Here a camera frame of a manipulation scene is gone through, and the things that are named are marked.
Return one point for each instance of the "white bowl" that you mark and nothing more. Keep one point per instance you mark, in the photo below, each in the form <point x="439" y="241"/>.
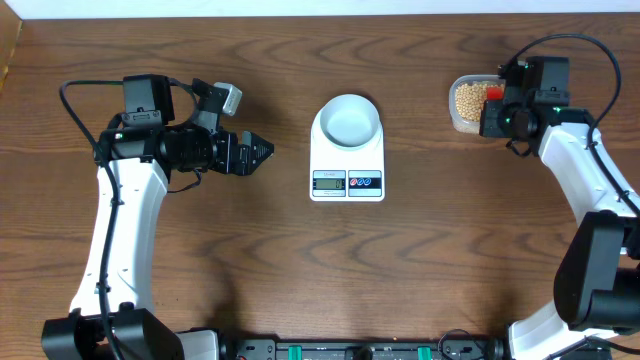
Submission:
<point x="350" y="121"/>

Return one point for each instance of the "white digital kitchen scale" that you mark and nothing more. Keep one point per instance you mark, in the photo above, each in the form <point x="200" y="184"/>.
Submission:
<point x="346" y="174"/>

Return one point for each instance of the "red measuring scoop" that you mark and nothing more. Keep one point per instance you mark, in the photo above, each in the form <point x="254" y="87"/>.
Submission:
<point x="495" y="92"/>

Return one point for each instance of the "clear plastic container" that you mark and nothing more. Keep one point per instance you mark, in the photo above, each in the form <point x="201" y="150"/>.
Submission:
<point x="458" y="122"/>

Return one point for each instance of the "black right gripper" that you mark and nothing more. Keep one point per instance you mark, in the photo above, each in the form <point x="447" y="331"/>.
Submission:
<point x="489" y="127"/>

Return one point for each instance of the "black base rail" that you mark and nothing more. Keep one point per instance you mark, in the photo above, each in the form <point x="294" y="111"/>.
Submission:
<point x="454" y="345"/>

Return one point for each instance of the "cardboard box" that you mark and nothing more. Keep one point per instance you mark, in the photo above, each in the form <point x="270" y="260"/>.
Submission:
<point x="10" y="30"/>

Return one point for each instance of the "soybeans in container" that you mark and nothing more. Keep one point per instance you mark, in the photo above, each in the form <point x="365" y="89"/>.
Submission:
<point x="469" y="99"/>

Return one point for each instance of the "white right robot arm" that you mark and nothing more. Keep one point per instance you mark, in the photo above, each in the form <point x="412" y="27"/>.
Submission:
<point x="594" y="299"/>

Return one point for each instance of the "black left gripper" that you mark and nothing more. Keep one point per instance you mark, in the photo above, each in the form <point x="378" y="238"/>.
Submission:
<point x="241" y="165"/>

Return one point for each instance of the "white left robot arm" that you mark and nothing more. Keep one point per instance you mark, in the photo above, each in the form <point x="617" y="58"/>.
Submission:
<point x="167" y="126"/>

